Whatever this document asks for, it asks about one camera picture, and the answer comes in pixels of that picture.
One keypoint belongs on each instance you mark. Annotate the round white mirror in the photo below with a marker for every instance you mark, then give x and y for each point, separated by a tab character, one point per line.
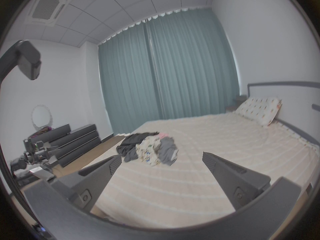
41	116

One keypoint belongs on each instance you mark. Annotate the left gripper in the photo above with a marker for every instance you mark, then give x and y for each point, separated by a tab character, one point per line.
38	153

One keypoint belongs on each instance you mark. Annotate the black garment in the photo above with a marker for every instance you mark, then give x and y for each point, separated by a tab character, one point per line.
132	140

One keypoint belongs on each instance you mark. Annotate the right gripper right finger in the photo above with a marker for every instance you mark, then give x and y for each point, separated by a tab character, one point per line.
232	179

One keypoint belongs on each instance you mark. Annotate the grey bedside table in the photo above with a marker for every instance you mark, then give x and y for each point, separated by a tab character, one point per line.
241	100

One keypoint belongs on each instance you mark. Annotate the white printed pillow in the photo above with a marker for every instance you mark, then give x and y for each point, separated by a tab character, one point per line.
260	110

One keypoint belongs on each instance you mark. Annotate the bed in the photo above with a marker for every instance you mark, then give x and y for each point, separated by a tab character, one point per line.
200	139

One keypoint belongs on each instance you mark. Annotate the pink garment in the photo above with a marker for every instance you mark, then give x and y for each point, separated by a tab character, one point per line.
163	135

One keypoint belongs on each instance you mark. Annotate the dark grey garment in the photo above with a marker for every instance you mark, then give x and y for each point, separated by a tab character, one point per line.
131	156

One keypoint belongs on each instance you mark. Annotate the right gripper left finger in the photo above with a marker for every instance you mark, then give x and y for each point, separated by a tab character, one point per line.
95	179

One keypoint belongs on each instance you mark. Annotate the dark grey dressing table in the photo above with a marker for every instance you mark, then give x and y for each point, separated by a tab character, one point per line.
58	134

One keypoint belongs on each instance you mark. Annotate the white printed pyjama top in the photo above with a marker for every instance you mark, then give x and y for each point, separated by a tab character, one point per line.
147	149

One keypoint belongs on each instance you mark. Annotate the dark grey chest of drawers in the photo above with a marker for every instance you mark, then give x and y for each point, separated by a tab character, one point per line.
80	141

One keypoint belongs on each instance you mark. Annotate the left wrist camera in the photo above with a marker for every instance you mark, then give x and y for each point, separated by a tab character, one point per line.
28	146

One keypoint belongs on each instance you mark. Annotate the blue-green curtain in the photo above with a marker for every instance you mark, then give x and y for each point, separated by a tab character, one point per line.
195	64
125	84

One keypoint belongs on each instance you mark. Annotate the white ceiling air conditioner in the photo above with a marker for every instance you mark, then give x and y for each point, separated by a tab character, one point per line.
48	7

